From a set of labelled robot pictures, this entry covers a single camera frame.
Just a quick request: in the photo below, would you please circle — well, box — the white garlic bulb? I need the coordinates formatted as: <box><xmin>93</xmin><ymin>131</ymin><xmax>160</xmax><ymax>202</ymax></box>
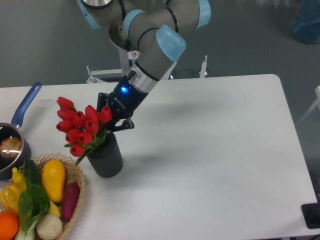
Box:
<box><xmin>36</xmin><ymin>213</ymin><xmax>63</xmax><ymax>240</ymax></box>

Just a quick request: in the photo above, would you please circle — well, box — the orange fruit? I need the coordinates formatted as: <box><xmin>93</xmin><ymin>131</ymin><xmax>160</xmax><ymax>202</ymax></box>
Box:
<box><xmin>0</xmin><ymin>211</ymin><xmax>19</xmax><ymax>240</ymax></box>

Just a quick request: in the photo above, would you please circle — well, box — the yellow bell pepper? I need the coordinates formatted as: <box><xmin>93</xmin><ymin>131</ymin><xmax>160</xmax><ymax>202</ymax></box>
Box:
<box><xmin>0</xmin><ymin>184</ymin><xmax>22</xmax><ymax>215</ymax></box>

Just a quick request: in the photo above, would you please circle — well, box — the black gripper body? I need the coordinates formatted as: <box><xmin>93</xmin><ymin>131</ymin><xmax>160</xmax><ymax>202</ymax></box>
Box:
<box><xmin>106</xmin><ymin>76</ymin><xmax>148</xmax><ymax>123</ymax></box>

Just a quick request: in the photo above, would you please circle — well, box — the small yellow gourd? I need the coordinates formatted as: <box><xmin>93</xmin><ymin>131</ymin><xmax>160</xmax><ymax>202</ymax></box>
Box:
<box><xmin>12</xmin><ymin>167</ymin><xmax>27</xmax><ymax>191</ymax></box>

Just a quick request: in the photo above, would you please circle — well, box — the red tulip bouquet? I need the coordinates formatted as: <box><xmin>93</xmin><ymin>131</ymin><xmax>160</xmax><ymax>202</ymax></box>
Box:
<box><xmin>56</xmin><ymin>96</ymin><xmax>113</xmax><ymax>165</ymax></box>

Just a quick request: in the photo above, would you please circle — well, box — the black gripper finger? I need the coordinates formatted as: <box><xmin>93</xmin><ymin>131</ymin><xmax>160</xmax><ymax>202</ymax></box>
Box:
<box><xmin>96</xmin><ymin>92</ymin><xmax>109</xmax><ymax>113</ymax></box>
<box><xmin>107</xmin><ymin>117</ymin><xmax>135</xmax><ymax>132</ymax></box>

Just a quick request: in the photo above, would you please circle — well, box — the blue handled saucepan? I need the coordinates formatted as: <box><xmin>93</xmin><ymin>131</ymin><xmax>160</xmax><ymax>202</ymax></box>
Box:
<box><xmin>0</xmin><ymin>82</ymin><xmax>42</xmax><ymax>180</ymax></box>

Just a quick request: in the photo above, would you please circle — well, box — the white frame at right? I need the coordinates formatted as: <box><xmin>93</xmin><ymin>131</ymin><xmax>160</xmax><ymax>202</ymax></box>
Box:
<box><xmin>297</xmin><ymin>85</ymin><xmax>320</xmax><ymax>124</ymax></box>

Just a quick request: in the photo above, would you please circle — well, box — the brown bread roll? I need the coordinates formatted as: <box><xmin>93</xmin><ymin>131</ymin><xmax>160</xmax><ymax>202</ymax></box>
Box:
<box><xmin>0</xmin><ymin>137</ymin><xmax>22</xmax><ymax>159</ymax></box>

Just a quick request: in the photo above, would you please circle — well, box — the yellow banana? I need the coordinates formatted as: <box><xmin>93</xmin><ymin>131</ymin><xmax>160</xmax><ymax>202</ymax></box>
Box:
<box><xmin>47</xmin><ymin>201</ymin><xmax>61</xmax><ymax>218</ymax></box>

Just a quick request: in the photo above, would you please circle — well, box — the purple eggplant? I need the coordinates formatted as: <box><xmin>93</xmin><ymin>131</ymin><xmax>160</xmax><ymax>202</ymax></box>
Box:
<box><xmin>61</xmin><ymin>182</ymin><xmax>80</xmax><ymax>221</ymax></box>

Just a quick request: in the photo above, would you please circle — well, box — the green cucumber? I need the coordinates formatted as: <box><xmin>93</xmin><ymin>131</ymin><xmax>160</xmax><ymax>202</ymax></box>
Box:
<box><xmin>24</xmin><ymin>159</ymin><xmax>42</xmax><ymax>187</ymax></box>

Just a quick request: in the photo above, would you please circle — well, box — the dark grey ribbed vase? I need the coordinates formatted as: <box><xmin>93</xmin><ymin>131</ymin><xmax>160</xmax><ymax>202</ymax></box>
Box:
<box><xmin>87</xmin><ymin>132</ymin><xmax>123</xmax><ymax>178</ymax></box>

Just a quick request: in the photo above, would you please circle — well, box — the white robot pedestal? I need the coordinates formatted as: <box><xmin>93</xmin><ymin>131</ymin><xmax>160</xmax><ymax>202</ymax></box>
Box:
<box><xmin>86</xmin><ymin>47</ymin><xmax>210</xmax><ymax>84</ymax></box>

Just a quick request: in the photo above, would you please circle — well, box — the black device at edge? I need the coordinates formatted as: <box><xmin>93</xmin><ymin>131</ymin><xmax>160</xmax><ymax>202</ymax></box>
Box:
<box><xmin>301</xmin><ymin>203</ymin><xmax>320</xmax><ymax>229</ymax></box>

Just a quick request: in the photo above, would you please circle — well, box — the green bok choy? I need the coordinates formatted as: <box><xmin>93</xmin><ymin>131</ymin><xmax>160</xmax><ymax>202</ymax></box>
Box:
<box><xmin>15</xmin><ymin>183</ymin><xmax>50</xmax><ymax>240</ymax></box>

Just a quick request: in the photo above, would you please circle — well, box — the blue transparent container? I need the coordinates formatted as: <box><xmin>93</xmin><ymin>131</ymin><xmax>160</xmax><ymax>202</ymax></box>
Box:
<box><xmin>290</xmin><ymin>0</ymin><xmax>320</xmax><ymax>44</ymax></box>

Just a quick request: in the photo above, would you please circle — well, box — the yellow squash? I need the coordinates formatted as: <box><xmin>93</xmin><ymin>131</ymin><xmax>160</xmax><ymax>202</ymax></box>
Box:
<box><xmin>41</xmin><ymin>159</ymin><xmax>66</xmax><ymax>203</ymax></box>

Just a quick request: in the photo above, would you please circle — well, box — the woven wicker basket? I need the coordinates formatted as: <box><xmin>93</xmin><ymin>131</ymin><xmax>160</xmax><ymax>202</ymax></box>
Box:
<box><xmin>0</xmin><ymin>153</ymin><xmax>85</xmax><ymax>240</ymax></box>

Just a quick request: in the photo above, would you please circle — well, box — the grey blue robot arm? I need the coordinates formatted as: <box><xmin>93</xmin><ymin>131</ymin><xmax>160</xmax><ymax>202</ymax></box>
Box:
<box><xmin>77</xmin><ymin>0</ymin><xmax>211</xmax><ymax>132</ymax></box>

